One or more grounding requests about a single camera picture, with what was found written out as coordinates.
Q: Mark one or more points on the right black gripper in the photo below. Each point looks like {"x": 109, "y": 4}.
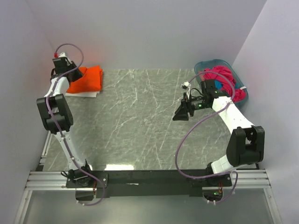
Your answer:
{"x": 181, "y": 113}

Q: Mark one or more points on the orange t-shirt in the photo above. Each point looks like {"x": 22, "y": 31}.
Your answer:
{"x": 91, "y": 81}

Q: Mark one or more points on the aluminium frame rails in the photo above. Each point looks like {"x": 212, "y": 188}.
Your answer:
{"x": 138, "y": 133}

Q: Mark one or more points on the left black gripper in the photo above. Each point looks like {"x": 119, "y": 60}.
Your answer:
{"x": 78, "y": 74}

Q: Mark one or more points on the teal plastic laundry basket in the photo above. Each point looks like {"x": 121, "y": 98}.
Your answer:
{"x": 199, "y": 67}

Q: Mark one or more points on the folded white t-shirt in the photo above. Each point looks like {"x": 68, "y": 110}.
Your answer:
{"x": 92, "y": 94}

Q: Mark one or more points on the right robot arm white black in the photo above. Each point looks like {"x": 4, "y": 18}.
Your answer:
{"x": 246, "y": 143}

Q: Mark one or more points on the blue t-shirt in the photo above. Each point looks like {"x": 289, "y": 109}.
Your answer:
{"x": 218, "y": 84}

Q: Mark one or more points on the magenta t-shirt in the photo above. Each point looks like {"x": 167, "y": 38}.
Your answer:
{"x": 227, "y": 81}

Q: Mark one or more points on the black base crossbar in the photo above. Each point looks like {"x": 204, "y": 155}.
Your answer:
{"x": 145, "y": 183}

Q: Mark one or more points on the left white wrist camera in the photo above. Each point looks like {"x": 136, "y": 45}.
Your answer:
{"x": 59, "y": 55}

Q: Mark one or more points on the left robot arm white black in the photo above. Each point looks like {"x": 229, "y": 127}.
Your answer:
{"x": 57, "y": 118}

